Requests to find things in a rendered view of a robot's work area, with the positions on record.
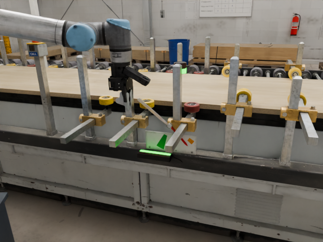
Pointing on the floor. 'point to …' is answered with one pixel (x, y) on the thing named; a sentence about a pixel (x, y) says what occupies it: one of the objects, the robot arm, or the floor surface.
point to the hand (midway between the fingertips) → (129, 108)
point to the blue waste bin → (177, 50)
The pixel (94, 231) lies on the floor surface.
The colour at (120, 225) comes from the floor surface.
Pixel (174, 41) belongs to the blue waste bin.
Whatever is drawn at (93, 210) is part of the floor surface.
